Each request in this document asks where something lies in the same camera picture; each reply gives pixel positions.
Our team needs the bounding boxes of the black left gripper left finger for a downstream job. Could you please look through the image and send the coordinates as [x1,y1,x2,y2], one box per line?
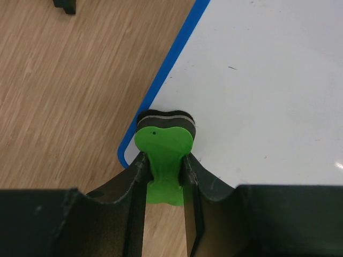
[1,153,150,256]

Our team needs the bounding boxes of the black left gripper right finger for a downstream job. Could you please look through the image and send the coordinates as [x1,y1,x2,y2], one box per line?
[183,154,342,256]

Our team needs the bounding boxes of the green whiteboard eraser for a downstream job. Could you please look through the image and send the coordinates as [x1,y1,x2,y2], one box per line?
[134,109,196,206]

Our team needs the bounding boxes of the blue framed whiteboard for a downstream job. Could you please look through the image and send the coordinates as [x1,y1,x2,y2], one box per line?
[117,0,343,188]

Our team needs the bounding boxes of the black framed whiteboard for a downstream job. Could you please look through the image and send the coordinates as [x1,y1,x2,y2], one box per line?
[53,0,76,15]

